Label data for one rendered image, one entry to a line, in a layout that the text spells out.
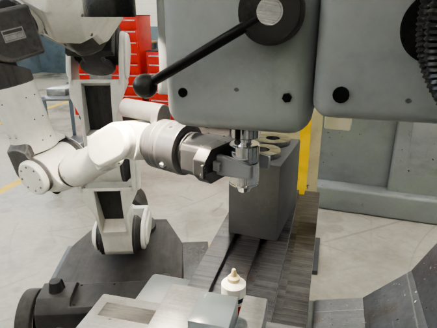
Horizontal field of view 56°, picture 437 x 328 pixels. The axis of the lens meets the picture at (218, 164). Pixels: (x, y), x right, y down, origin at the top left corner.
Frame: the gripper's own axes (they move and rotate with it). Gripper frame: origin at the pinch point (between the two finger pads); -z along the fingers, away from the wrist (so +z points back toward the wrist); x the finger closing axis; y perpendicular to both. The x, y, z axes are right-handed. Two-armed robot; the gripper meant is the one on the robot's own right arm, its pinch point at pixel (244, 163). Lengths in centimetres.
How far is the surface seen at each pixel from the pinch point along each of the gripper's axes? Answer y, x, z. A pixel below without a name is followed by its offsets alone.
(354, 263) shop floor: 124, 176, 21
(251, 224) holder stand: 24.5, 22.8, 10.7
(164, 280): 35.9, 7.0, 24.1
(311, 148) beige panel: 51, 164, 51
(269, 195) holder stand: 16.3, 23.7, 7.0
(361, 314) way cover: 32.6, 17.4, -17.2
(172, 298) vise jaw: 16.7, -15.1, 2.5
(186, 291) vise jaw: 16.7, -12.7, 1.8
